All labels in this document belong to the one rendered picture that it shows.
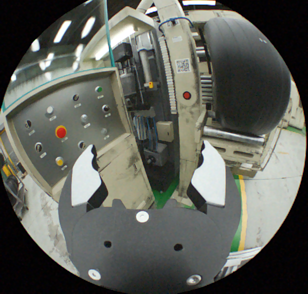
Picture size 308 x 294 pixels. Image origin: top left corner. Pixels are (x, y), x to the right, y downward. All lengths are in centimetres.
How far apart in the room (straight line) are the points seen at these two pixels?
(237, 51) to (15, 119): 71
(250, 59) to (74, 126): 63
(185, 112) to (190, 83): 16
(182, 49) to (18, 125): 76
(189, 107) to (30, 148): 75
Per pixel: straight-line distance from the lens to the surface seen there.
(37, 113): 46
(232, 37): 35
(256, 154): 55
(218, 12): 101
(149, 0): 141
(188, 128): 59
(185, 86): 53
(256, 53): 35
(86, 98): 48
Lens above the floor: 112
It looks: 30 degrees down
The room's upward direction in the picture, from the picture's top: 11 degrees counter-clockwise
